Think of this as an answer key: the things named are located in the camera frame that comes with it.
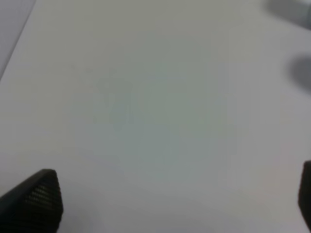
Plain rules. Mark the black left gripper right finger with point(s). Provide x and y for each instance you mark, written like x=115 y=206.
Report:
x=304 y=194

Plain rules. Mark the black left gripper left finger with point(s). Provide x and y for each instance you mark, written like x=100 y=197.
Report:
x=33 y=206

